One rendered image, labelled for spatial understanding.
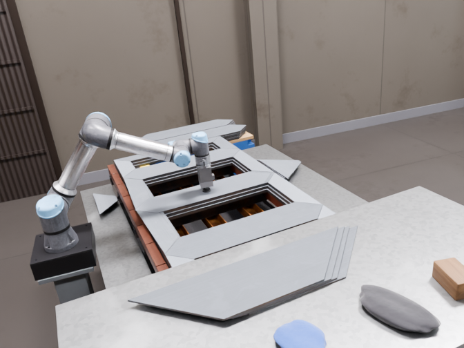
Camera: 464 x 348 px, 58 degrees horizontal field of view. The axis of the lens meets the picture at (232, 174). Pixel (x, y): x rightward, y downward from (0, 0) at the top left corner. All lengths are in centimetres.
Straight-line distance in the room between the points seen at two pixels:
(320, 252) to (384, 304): 26
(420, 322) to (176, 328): 56
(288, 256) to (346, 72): 436
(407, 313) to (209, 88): 397
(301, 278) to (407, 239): 39
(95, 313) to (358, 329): 66
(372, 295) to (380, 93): 481
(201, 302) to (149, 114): 372
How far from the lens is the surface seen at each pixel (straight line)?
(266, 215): 188
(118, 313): 119
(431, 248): 137
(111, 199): 260
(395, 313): 108
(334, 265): 122
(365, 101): 569
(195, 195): 212
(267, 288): 113
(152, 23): 458
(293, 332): 101
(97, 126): 190
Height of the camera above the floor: 179
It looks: 23 degrees down
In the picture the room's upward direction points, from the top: 6 degrees counter-clockwise
